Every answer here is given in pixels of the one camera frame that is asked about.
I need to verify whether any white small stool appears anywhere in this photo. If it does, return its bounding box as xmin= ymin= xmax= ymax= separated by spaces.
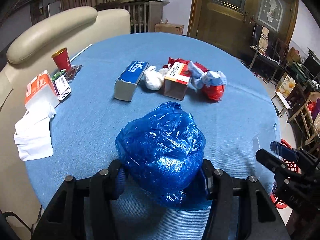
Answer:
xmin=271 ymin=91 xmax=291 ymax=118

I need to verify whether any orange fruit carton box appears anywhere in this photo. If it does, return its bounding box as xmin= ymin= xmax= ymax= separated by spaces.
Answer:
xmin=276 ymin=73 xmax=296 ymax=98

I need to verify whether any dark red bag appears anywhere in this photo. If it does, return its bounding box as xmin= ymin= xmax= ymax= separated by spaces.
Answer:
xmin=162 ymin=56 xmax=209 ymax=74

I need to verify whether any white plastic bag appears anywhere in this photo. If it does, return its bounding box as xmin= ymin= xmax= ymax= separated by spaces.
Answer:
xmin=144 ymin=66 xmax=170 ymax=91

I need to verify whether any brown wooden double door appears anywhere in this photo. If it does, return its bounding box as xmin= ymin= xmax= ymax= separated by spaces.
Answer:
xmin=188 ymin=0 xmax=299 ymax=58

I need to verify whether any blue white long box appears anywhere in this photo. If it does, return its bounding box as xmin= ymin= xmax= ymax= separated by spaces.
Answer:
xmin=114 ymin=61 xmax=149 ymax=102

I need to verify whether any black metal chair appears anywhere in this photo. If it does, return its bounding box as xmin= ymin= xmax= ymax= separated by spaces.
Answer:
xmin=247 ymin=23 xmax=289 ymax=82

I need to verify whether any wooden slatted crib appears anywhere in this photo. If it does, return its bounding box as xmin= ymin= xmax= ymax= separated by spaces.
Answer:
xmin=95 ymin=0 xmax=166 ymax=33

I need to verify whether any red white medicine box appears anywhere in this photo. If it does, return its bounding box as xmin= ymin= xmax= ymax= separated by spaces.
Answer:
xmin=164 ymin=62 xmax=191 ymax=100

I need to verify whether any brown cardboard box by wall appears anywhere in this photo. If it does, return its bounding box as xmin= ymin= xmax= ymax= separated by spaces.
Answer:
xmin=155 ymin=23 xmax=184 ymax=35

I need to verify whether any black computer monitor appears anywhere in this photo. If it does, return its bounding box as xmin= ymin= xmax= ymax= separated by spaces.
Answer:
xmin=303 ymin=54 xmax=320 ymax=80

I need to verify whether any white blue wrapper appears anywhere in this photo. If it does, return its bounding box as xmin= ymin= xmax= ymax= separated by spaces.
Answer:
xmin=188 ymin=61 xmax=227 ymax=89

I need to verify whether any wooden armchair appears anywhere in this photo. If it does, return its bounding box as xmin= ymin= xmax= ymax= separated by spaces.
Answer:
xmin=287 ymin=92 xmax=319 ymax=157

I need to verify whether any black cable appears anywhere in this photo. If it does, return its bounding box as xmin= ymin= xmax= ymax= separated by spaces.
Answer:
xmin=2 ymin=211 xmax=33 ymax=233

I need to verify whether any red paper cup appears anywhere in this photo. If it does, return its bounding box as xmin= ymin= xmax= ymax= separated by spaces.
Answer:
xmin=52 ymin=48 xmax=71 ymax=71

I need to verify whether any small white barcode box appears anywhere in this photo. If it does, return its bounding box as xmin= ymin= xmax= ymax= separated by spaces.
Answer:
xmin=54 ymin=75 xmax=72 ymax=101

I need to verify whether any red plastic mesh basket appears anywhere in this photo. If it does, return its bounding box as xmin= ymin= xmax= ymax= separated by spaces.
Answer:
xmin=269 ymin=139 xmax=302 ymax=209

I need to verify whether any white tissue paper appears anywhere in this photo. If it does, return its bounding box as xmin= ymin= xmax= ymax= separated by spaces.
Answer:
xmin=14 ymin=104 xmax=56 ymax=161

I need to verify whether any red plastic bag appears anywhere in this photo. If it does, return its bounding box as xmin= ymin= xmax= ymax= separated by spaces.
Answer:
xmin=201 ymin=85 xmax=225 ymax=101

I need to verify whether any blue round tablecloth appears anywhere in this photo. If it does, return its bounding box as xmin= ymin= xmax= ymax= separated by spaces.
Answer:
xmin=24 ymin=32 xmax=282 ymax=240

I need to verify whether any orange white tissue pack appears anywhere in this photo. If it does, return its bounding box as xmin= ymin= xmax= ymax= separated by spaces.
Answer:
xmin=24 ymin=70 xmax=60 ymax=113

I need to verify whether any beige leather sofa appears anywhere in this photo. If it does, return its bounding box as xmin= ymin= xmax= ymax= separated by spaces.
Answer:
xmin=1 ymin=7 xmax=130 ymax=225

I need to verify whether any blue plastic bag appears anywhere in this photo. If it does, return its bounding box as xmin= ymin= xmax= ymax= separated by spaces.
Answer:
xmin=115 ymin=101 xmax=210 ymax=211

